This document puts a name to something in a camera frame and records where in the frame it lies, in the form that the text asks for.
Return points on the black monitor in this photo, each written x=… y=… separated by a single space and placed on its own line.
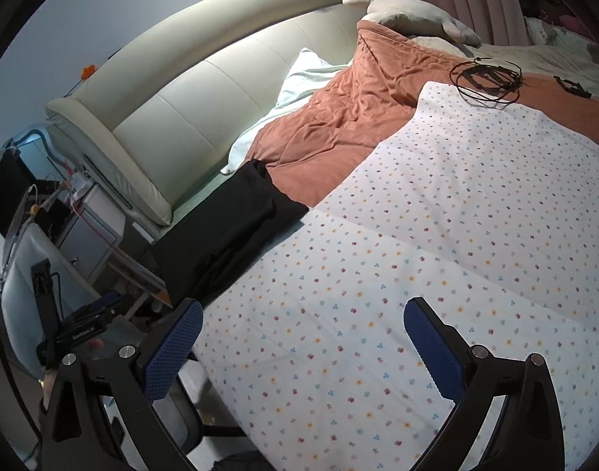
x=7 y=191

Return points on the cream padded headboard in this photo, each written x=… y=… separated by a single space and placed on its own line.
x=181 y=108

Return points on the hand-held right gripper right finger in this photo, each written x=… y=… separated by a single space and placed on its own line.
x=434 y=353

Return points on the person's leg in dark pants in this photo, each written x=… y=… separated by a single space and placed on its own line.
x=250 y=463

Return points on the orange quilt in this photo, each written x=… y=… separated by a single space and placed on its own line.
x=338 y=122

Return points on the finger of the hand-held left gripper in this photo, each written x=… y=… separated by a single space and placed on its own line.
x=91 y=310

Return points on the black jacket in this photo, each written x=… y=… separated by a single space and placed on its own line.
x=221 y=235

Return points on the small orange object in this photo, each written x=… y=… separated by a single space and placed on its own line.
x=88 y=71

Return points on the white pillow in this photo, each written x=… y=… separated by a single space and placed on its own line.
x=304 y=78

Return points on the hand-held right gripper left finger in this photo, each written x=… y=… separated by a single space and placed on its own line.
x=174 y=348

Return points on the small black object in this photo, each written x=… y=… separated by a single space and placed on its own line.
x=571 y=86

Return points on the pale bedside cabinet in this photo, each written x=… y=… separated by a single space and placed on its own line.
x=91 y=225

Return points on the cream plush pillow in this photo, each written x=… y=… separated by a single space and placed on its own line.
x=412 y=14

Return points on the cream crumpled blanket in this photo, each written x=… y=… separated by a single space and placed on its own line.
x=549 y=54

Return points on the person's left hand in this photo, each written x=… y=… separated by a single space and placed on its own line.
x=49 y=385

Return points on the white dotted blanket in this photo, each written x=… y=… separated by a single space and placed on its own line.
x=402 y=206

